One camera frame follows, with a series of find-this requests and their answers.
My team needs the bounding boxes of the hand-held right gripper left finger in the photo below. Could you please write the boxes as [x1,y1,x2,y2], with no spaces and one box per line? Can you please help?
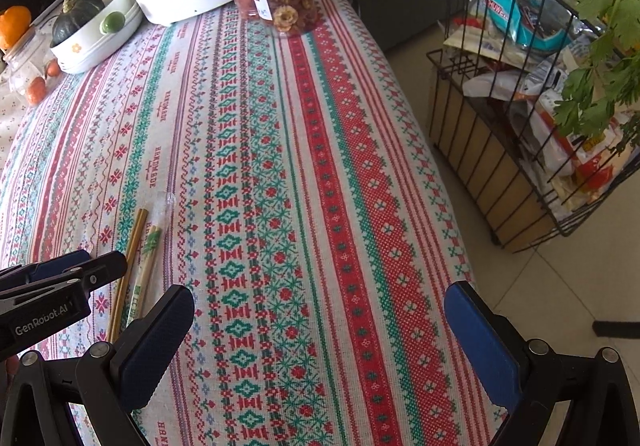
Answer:
[7,283,196,446]

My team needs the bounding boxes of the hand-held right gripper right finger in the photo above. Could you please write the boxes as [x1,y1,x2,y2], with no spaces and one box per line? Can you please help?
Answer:
[444,281,640,446]

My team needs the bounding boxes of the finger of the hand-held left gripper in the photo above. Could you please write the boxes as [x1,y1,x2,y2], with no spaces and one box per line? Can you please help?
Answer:
[0,250,129,360]
[0,249,92,297]

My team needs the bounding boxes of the brown bamboo chopstick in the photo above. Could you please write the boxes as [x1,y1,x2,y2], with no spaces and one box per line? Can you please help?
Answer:
[112,210,150,343]
[106,209,146,343]

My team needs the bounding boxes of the green print disposable chopsticks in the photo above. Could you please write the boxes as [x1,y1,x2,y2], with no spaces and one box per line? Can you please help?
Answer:
[126,191,176,327]

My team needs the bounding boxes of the black bar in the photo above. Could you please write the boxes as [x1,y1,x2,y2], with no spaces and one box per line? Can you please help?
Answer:
[592,320,640,340]

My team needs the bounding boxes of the white dotted cloth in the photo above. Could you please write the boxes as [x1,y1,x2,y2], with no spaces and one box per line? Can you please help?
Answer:
[0,61,51,149]

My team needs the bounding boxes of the red green patterned tablecloth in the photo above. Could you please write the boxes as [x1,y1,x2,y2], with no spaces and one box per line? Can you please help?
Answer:
[0,0,507,446]

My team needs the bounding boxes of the clear glass jar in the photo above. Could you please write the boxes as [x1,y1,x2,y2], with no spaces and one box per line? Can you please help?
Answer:
[2,28,62,105]

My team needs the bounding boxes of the white flower print ceramic dish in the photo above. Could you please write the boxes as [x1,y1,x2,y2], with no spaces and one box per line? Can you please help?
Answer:
[50,0,144,75]

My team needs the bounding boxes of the orange fruit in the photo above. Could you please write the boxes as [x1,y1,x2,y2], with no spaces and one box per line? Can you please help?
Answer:
[0,6,33,52]

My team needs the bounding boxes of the dark green pumpkin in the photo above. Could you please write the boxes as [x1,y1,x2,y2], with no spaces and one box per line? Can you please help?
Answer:
[51,0,106,48]

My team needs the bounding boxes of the small green fruit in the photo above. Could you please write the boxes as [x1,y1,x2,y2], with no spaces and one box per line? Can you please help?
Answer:
[96,0,144,40]

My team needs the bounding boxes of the pile of snack packets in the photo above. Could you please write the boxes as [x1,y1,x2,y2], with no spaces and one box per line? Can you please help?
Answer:
[442,0,640,222]

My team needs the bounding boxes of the black wire basket rack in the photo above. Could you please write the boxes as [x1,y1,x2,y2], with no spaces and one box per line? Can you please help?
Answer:
[426,0,640,255]

